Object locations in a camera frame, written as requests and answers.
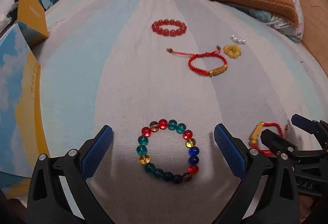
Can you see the right hand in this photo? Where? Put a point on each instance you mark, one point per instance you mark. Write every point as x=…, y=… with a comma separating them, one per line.
x=305, y=207

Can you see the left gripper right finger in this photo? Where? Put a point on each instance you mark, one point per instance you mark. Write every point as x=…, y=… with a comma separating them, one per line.
x=279, y=200

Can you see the yellow cardboard box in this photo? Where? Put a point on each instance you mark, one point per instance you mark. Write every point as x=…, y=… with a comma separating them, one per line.
x=31, y=20

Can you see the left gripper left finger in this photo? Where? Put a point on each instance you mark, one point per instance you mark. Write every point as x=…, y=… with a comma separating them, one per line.
x=47, y=202

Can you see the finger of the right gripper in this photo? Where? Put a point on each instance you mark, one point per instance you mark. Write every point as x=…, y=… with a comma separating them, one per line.
x=279, y=146
x=310, y=126

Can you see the wooden headboard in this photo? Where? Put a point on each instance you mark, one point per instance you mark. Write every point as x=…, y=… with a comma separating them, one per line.
x=315, y=30

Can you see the striped pastel bed sheet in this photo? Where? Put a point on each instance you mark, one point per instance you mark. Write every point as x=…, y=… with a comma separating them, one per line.
x=126, y=63

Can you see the floral light pillow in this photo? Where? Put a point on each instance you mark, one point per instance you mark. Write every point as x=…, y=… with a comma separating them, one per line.
x=278, y=23

